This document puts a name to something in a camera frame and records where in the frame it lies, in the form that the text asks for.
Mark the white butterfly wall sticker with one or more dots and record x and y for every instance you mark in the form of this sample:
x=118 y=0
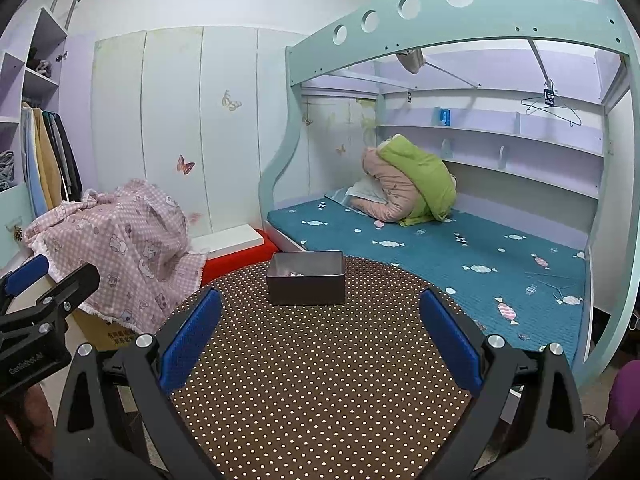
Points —
x=231 y=101

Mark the cardboard box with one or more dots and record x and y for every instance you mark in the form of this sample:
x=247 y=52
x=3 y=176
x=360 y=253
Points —
x=107 y=332

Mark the pink and green folded quilt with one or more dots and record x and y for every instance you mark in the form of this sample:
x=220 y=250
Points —
x=415 y=185

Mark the blue candy print bed sheet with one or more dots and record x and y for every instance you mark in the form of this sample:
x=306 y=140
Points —
x=425 y=255

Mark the pink checked cloth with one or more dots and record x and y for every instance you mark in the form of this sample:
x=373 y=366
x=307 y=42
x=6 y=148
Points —
x=125 y=240

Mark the white wardrobe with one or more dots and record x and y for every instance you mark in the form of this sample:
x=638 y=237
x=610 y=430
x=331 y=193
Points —
x=225 y=150

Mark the white pillow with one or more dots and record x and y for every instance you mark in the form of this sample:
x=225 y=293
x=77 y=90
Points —
x=365 y=191

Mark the row of hanging clothes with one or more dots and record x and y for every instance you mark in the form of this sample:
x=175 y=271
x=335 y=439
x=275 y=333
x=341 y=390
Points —
x=50 y=155

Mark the blue hang tag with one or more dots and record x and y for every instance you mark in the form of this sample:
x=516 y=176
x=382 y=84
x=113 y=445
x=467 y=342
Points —
x=549 y=97

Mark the red and white step box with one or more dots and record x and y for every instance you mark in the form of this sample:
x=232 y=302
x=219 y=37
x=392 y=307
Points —
x=235 y=250

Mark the pink butterfly wall sticker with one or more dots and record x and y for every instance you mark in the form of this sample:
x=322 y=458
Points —
x=185 y=164

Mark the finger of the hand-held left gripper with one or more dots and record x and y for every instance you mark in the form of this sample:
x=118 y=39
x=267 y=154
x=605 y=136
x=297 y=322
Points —
x=27 y=270
x=75 y=282

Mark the grey hanging cloth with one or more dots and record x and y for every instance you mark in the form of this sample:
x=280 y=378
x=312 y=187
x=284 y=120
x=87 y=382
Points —
x=411 y=61

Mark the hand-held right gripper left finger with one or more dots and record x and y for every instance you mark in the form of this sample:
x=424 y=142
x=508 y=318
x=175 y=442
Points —
x=192 y=340

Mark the grey metal box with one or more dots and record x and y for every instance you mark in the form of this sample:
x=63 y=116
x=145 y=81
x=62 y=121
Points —
x=305 y=290

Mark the person's left hand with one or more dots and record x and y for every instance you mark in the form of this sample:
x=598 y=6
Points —
x=37 y=415

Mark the round polka dot table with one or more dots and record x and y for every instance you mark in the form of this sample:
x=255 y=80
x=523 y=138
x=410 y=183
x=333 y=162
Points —
x=320 y=360

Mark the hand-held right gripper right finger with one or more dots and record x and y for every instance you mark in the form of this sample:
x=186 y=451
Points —
x=450 y=340

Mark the pale pink wall sticker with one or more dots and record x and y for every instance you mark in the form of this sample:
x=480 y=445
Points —
x=194 y=218

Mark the purple cloth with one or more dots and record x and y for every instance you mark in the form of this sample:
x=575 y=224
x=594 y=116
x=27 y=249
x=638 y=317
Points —
x=625 y=400

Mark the purple open shelf unit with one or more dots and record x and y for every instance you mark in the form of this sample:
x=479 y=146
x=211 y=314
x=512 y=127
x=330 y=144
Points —
x=40 y=35

